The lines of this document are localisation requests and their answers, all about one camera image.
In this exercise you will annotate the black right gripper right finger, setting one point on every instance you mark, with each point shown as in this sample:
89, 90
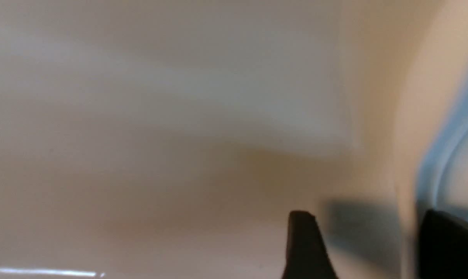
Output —
443, 246

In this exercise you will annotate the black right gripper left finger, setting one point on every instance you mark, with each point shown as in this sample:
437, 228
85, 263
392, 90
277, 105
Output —
306, 253

